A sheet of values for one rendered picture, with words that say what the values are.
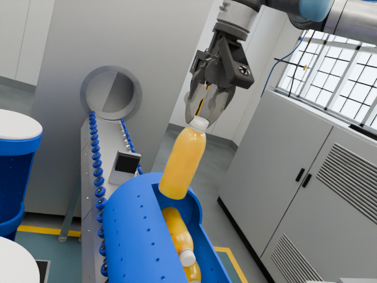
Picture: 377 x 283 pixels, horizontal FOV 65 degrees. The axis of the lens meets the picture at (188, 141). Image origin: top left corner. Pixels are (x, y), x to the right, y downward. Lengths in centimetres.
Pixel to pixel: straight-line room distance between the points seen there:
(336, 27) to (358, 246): 174
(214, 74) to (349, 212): 183
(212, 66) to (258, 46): 518
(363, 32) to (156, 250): 60
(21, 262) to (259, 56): 541
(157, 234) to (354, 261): 178
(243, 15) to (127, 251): 53
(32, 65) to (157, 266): 478
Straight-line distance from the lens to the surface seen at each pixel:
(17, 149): 132
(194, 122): 63
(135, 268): 63
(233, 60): 58
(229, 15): 62
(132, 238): 68
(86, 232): 115
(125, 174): 132
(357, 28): 72
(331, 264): 239
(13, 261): 78
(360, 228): 226
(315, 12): 61
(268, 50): 589
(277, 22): 591
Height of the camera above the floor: 159
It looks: 17 degrees down
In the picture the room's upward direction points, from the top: 22 degrees clockwise
